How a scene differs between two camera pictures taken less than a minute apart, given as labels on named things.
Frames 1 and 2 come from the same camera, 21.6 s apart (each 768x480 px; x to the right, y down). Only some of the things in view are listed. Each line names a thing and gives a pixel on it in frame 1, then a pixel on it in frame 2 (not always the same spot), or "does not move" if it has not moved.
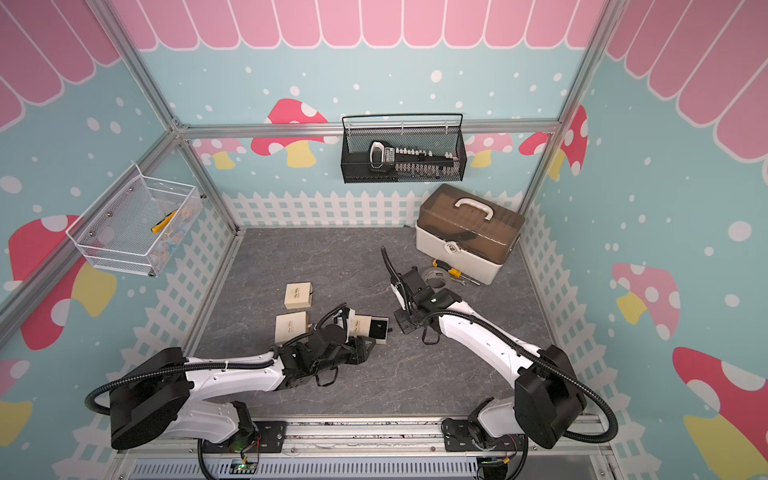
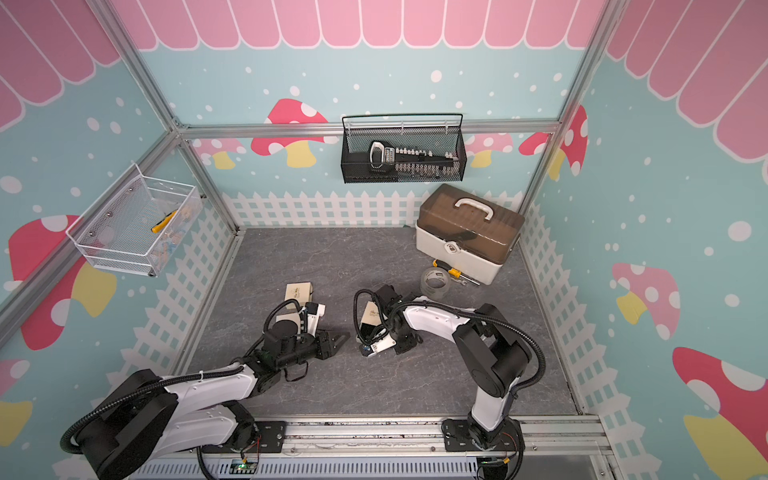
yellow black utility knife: x=157 y=228 does not move
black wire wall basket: x=403 y=147 does not move
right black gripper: x=399 y=316 to x=406 y=345
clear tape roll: x=437 y=278 does not move
